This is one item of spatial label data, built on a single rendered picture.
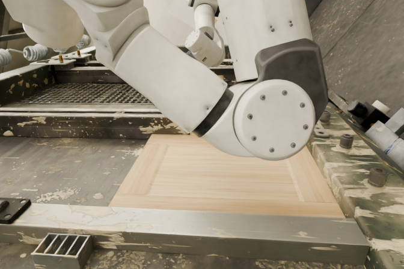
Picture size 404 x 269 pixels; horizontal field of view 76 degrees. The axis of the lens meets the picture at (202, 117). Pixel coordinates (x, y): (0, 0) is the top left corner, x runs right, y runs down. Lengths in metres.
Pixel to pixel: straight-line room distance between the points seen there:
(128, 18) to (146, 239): 0.31
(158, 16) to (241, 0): 5.96
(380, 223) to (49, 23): 0.50
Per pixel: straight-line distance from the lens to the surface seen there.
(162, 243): 0.44
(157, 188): 0.54
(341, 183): 0.53
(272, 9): 0.28
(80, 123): 0.82
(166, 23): 6.21
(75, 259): 0.45
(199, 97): 0.26
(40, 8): 0.32
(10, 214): 0.54
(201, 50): 0.80
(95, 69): 1.43
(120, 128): 0.77
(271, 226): 0.43
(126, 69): 0.28
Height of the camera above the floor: 1.23
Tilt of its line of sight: 7 degrees down
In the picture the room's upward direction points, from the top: 59 degrees counter-clockwise
